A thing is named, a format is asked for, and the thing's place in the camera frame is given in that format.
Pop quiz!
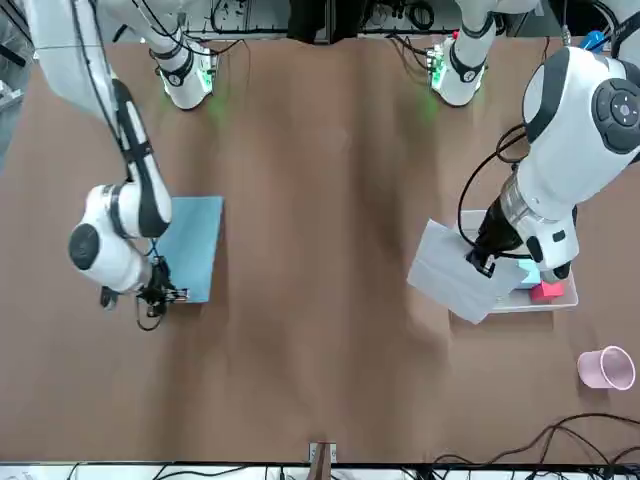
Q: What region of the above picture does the grey bracket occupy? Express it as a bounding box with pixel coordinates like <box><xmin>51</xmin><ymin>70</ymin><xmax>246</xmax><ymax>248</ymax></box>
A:
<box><xmin>308</xmin><ymin>442</ymin><xmax>339</xmax><ymax>480</ymax></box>

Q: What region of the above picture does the black table cable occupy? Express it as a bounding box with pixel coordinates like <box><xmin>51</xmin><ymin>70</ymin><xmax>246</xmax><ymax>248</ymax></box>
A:
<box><xmin>432</xmin><ymin>412</ymin><xmax>640</xmax><ymax>471</ymax></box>

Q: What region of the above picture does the person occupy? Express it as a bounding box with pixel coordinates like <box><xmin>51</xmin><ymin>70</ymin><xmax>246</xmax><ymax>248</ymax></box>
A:
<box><xmin>287</xmin><ymin>0</ymin><xmax>361</xmax><ymax>46</ymax></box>

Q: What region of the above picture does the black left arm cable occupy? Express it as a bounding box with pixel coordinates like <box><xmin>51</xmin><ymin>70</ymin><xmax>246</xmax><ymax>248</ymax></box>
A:
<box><xmin>457</xmin><ymin>124</ymin><xmax>531</xmax><ymax>251</ymax></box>

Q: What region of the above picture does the red cube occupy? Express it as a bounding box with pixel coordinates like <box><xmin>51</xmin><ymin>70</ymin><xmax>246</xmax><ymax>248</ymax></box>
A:
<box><xmin>530</xmin><ymin>280</ymin><xmax>565</xmax><ymax>302</ymax></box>

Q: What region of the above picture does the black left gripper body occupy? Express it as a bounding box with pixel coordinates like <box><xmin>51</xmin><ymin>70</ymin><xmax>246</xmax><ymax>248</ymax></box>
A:
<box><xmin>465</xmin><ymin>199</ymin><xmax>524</xmax><ymax>277</ymax></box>

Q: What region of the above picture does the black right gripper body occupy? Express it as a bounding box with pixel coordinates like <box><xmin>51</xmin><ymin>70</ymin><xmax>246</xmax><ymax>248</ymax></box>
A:
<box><xmin>138</xmin><ymin>257</ymin><xmax>190</xmax><ymax>316</ymax></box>

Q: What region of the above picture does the light blue cube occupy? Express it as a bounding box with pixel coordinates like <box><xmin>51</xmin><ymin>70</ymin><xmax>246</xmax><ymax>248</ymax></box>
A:
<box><xmin>514</xmin><ymin>259</ymin><xmax>544</xmax><ymax>290</ymax></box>

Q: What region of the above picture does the pink plastic cup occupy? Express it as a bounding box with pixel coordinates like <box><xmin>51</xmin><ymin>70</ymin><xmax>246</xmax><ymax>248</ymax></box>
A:
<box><xmin>577</xmin><ymin>344</ymin><xmax>637</xmax><ymax>392</ymax></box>

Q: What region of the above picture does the clear plastic bin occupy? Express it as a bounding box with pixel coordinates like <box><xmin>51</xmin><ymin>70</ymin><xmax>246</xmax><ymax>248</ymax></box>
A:
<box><xmin>449</xmin><ymin>209</ymin><xmax>580</xmax><ymax>315</ymax></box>

